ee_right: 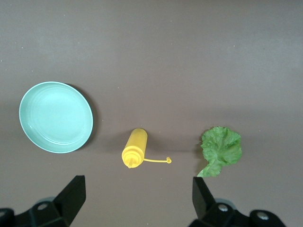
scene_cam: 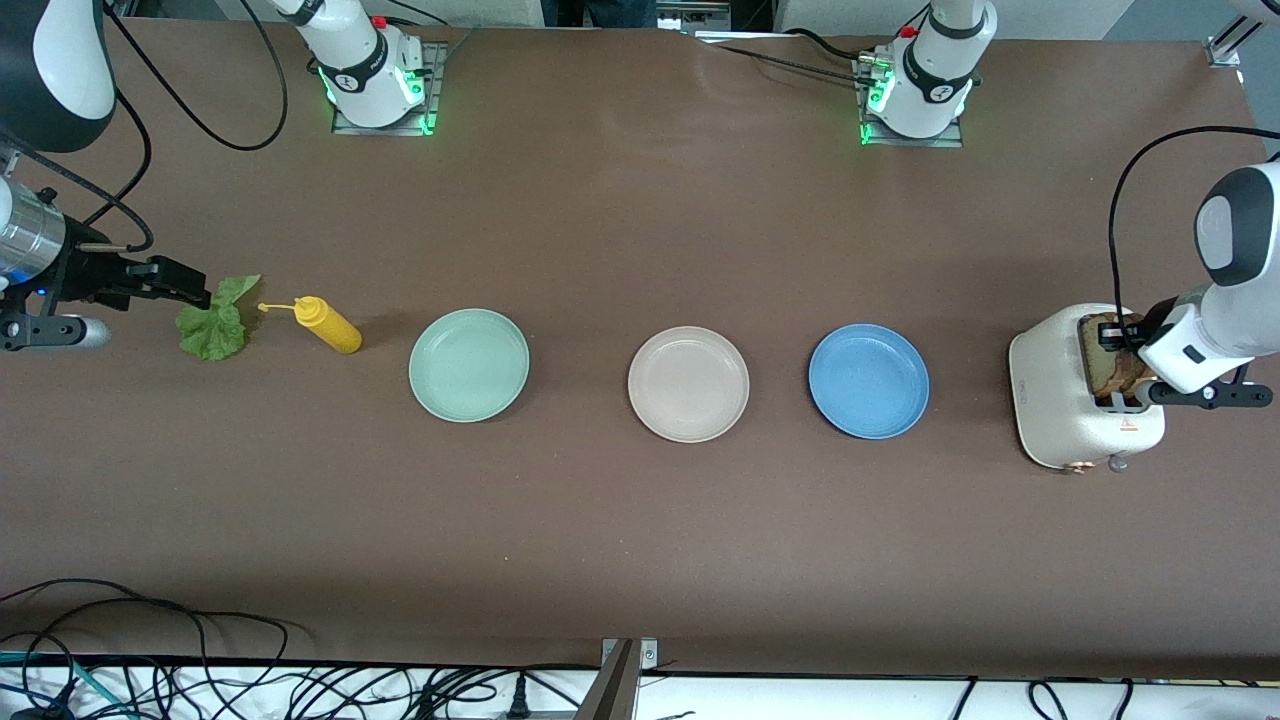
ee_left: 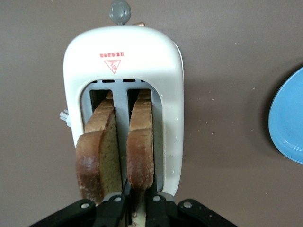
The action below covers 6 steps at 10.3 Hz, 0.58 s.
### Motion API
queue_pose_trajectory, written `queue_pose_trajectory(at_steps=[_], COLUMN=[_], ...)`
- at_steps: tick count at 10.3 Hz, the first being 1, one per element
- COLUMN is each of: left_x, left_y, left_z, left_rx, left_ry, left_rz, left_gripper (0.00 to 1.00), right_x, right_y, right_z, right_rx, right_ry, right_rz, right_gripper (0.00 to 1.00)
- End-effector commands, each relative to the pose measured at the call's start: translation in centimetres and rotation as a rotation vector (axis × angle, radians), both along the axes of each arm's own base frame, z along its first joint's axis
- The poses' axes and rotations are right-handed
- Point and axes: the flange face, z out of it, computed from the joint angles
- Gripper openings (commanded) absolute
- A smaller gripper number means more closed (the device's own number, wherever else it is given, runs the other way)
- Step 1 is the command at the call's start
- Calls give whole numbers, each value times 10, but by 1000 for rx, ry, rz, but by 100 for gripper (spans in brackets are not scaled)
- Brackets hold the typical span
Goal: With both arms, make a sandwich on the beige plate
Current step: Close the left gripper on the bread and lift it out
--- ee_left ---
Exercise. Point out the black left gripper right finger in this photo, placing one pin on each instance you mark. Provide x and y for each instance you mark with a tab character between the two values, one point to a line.
156	212

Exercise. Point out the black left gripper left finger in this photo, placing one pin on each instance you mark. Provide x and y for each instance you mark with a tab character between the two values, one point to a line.
111	212

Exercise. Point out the brown bread slice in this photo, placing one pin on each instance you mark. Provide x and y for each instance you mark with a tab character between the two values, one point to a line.
99	151
140	146

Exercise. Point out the blue plate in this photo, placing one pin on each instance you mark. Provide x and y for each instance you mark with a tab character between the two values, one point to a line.
288	118

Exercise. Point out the white toaster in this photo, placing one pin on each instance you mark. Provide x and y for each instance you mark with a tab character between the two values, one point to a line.
123	45

